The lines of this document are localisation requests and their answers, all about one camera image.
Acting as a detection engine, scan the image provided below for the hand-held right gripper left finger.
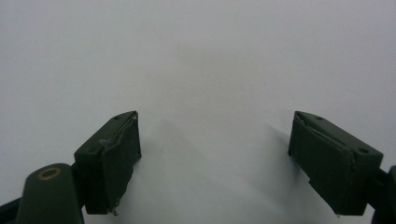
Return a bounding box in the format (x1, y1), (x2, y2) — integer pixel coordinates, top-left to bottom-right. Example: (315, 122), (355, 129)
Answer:
(73, 110), (143, 217)

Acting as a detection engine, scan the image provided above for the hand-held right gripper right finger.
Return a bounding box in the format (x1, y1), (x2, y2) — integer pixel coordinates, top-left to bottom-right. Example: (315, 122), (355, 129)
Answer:
(287, 110), (385, 217)

